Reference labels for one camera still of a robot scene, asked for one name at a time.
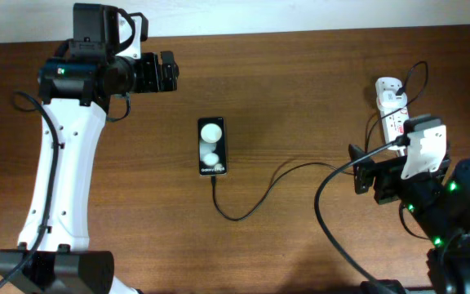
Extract black charger cable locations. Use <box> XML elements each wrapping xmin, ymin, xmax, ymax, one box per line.
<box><xmin>210</xmin><ymin>60</ymin><xmax>429</xmax><ymax>223</ymax></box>

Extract black smartphone white circles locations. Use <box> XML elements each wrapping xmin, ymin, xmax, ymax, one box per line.
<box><xmin>197</xmin><ymin>117</ymin><xmax>228</xmax><ymax>176</ymax></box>

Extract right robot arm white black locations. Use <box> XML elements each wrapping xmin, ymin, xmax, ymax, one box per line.
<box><xmin>348</xmin><ymin>145</ymin><xmax>470</xmax><ymax>293</ymax></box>

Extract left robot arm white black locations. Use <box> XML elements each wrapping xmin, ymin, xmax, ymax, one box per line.
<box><xmin>0</xmin><ymin>3</ymin><xmax>179</xmax><ymax>293</ymax></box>

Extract white usb charger plug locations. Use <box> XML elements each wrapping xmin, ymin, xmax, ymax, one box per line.
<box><xmin>375</xmin><ymin>77</ymin><xmax>407</xmax><ymax>111</ymax></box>

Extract white power strip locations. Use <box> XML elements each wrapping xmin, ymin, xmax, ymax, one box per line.
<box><xmin>379</xmin><ymin>106</ymin><xmax>409</xmax><ymax>143</ymax></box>

